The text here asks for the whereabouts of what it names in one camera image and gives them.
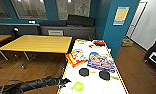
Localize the brown cardboard box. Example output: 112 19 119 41
122 38 134 48

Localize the colourful board game packet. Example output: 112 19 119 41
87 51 116 72

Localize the dark grey sofa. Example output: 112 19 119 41
38 14 97 38

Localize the small black puck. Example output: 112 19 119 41
78 67 97 77

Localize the black wheeled cart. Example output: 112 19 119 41
143 33 156 69

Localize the interior glass window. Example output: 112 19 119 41
55 0 92 20
10 0 48 20
0 0 12 19

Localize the yellow framed wall sign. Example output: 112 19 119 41
112 6 131 27

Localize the orange red game box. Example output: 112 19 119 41
65 48 89 69

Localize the black paddle with wooden handle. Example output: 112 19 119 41
98 69 119 82

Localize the yellow air hockey table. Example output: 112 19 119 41
57 38 130 94

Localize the lime green bowl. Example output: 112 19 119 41
73 81 85 93

